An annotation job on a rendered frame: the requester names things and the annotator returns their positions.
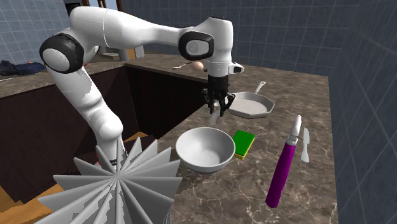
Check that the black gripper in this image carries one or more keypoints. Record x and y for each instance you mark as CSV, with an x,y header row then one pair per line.
x,y
218,85

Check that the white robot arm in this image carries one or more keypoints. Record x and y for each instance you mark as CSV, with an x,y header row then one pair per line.
x,y
93,102

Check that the small grey shaker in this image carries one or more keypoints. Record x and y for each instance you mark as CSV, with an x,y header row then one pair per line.
x,y
214,120

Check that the grey frying pan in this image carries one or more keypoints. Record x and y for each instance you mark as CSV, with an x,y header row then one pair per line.
x,y
251,107

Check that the pale egg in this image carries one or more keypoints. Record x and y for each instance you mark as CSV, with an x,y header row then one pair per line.
x,y
197,65

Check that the green and yellow sponge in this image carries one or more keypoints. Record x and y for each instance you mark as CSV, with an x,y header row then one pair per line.
x,y
243,141

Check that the white bowl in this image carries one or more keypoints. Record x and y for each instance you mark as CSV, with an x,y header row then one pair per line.
x,y
204,149

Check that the grey spoon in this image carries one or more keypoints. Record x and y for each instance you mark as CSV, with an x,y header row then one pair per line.
x,y
178,66

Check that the purple tool with white tip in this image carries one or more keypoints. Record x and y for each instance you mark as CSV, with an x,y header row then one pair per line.
x,y
280,173

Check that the small white knife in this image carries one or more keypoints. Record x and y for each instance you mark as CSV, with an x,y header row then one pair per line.
x,y
305,149

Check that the grey and tan appliance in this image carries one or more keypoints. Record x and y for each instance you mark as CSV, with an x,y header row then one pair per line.
x,y
127,53

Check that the grey spiky fan-shaped object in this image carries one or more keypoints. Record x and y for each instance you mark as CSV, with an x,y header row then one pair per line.
x,y
118,192

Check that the dark blue cloth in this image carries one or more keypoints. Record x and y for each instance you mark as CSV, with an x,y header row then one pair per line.
x,y
18,68

